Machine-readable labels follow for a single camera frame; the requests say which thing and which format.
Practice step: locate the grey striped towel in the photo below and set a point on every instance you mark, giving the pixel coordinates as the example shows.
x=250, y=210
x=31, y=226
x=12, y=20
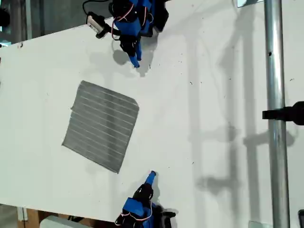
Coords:
x=102, y=126

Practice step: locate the white plastic box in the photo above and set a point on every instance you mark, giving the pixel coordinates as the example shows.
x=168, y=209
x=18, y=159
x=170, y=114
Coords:
x=59, y=222

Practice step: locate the black round object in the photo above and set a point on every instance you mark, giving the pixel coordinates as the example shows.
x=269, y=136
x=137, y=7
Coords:
x=3, y=17

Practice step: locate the black clamp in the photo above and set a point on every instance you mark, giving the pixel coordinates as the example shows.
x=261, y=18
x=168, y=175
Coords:
x=287, y=113

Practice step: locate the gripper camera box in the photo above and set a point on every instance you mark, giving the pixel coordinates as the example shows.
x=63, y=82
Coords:
x=95, y=23
x=167, y=217

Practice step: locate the wooden table frame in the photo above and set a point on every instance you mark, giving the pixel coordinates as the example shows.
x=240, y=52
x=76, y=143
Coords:
x=31, y=217

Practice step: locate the steel post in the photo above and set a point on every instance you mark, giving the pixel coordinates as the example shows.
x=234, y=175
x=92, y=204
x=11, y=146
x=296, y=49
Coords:
x=276, y=114

